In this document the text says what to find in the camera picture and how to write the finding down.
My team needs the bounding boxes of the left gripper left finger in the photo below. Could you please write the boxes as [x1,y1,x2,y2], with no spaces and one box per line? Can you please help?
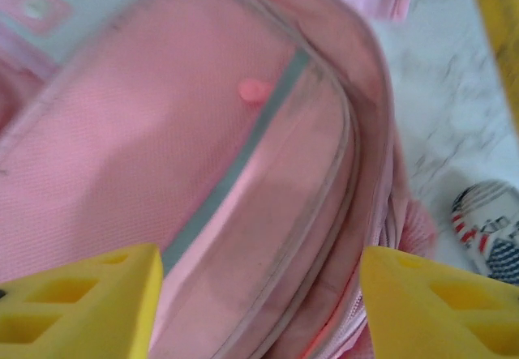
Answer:
[0,243,164,359]

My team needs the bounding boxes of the large yellow cartoon book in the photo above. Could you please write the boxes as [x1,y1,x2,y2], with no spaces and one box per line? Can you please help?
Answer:
[465,0,519,133]

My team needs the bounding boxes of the pink backpack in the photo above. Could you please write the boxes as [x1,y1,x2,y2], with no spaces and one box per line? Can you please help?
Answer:
[0,0,440,359]

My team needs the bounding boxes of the flag-patterned can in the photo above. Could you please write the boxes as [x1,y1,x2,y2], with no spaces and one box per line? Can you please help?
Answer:
[451,179,519,286]

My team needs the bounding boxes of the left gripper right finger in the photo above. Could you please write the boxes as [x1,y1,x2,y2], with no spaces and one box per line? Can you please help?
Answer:
[359,246,519,359]

